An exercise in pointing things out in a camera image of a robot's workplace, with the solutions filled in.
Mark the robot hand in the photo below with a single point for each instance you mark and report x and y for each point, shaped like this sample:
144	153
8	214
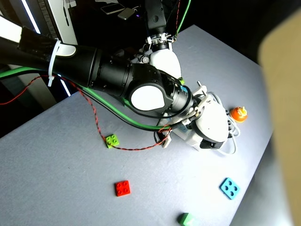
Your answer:
164	62
211	127

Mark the orange toy fruit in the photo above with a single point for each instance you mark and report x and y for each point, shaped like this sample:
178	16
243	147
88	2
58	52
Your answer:
238	115

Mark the grey rounded device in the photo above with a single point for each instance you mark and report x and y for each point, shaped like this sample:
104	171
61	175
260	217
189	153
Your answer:
126	14

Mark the blue four-hole block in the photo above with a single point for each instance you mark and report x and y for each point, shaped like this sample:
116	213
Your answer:
229	188

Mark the black smartphone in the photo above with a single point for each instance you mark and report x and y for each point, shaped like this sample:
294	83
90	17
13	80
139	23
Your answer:
113	9

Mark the blurred beige panel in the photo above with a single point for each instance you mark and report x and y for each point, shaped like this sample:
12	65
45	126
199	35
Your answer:
287	117

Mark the lime green studded brick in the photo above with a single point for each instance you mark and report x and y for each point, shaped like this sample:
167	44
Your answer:
112	140

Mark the green cube letter Y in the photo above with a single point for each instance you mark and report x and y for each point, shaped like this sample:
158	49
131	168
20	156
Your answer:
187	220

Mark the red studded brick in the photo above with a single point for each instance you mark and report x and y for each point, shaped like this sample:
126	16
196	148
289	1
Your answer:
122	188

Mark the white zip tie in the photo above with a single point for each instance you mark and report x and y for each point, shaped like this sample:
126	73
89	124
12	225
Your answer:
52	63

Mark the white upright column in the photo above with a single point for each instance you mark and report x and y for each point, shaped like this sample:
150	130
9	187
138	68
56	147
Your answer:
57	23

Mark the grey table cloth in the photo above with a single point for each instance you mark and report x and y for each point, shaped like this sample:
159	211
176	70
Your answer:
70	169

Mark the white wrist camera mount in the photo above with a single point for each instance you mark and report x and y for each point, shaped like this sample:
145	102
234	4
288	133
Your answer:
167	141

